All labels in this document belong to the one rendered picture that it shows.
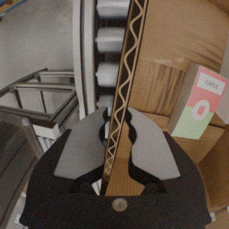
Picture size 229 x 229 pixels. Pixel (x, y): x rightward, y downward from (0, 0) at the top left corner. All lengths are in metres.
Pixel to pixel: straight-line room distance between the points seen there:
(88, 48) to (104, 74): 0.05
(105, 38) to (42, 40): 1.04
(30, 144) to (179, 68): 0.45
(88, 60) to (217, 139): 0.36
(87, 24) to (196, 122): 0.25
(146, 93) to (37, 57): 1.15
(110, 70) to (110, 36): 0.06
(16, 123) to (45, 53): 0.88
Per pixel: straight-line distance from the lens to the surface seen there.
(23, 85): 0.81
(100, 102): 0.23
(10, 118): 0.42
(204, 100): 0.21
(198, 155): 0.38
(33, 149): 0.45
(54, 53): 1.14
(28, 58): 1.34
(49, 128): 0.33
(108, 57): 0.33
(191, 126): 0.23
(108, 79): 0.21
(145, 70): 0.20
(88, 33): 0.21
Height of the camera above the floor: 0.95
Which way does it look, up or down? 57 degrees down
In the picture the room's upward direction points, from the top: 168 degrees counter-clockwise
